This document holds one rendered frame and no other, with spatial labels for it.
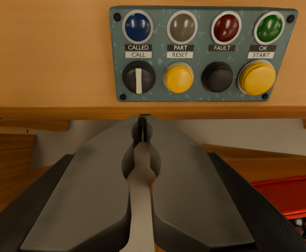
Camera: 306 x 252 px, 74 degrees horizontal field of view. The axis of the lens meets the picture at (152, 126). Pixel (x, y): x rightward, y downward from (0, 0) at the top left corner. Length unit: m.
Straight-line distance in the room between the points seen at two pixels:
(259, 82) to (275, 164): 0.19
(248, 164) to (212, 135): 0.83
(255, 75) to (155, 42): 0.09
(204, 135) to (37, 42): 1.00
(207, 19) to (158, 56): 0.05
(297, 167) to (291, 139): 0.99
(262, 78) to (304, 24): 0.11
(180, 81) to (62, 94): 0.12
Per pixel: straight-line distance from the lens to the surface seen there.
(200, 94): 0.20
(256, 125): 1.27
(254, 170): 0.35
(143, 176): 1.13
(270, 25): 0.20
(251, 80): 0.20
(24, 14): 0.27
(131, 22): 0.17
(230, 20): 0.19
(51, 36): 0.25
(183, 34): 0.18
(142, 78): 0.17
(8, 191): 0.61
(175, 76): 0.18
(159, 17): 0.18
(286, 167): 0.38
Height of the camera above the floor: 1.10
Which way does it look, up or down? 86 degrees down
